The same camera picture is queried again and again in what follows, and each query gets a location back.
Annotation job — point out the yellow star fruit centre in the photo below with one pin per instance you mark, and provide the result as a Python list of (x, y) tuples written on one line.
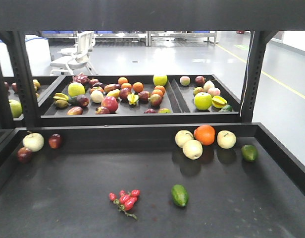
[(132, 99)]

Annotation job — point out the yellow star fruit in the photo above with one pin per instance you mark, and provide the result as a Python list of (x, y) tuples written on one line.
[(132, 99), (218, 102)]

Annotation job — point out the orange fruit near tray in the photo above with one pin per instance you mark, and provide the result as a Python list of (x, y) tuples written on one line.
[(205, 134)]

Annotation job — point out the yellow star fruit right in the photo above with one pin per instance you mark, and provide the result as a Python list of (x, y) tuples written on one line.
[(218, 102)]

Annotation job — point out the black wood fruit display stand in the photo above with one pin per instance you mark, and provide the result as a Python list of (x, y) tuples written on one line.
[(63, 193)]

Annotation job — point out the pale yellow pear left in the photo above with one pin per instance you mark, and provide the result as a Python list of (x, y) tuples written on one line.
[(182, 137)]

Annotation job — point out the pale yellow pear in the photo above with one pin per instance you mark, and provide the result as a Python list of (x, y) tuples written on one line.
[(226, 139), (192, 149), (182, 137)]

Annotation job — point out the yellow green pomelo rear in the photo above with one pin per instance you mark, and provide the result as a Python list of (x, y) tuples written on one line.
[(160, 80)]

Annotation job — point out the yellow green pomelo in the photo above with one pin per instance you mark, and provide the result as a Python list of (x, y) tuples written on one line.
[(75, 89), (160, 80)]

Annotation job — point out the big red apple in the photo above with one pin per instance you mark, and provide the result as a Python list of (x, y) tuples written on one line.
[(111, 103)]

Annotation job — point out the pale yellow pear front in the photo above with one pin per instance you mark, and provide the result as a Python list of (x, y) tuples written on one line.
[(192, 149)]

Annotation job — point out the large green apple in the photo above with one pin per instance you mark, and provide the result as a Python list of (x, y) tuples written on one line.
[(203, 101)]

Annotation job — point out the pale yellow pear right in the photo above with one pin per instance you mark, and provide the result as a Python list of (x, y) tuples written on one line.
[(226, 139)]

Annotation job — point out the green avocado front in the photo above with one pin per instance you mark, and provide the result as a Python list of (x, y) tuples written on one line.
[(180, 195)]

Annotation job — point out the green avocado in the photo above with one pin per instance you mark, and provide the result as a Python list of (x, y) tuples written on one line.
[(249, 153), (180, 195)]

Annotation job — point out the yellow green pomelo left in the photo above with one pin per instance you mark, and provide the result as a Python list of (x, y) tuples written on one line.
[(75, 89)]

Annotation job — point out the red cherry tomato bunch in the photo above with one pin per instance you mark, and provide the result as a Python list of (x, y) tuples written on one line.
[(126, 201)]

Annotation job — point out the white office chair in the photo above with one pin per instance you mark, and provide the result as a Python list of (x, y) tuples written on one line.
[(77, 60)]

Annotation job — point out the dark red apple left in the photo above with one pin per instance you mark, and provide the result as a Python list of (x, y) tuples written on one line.
[(55, 141)]

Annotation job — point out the green avocado right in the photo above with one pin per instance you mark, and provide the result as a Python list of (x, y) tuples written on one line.
[(249, 153)]

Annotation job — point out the pale apple near left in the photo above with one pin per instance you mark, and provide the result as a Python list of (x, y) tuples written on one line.
[(33, 141)]

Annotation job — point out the dark red apple corner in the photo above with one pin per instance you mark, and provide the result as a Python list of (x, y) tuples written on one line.
[(24, 155)]

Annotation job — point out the white chest freezer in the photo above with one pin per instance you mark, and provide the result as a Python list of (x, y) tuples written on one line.
[(39, 56)]

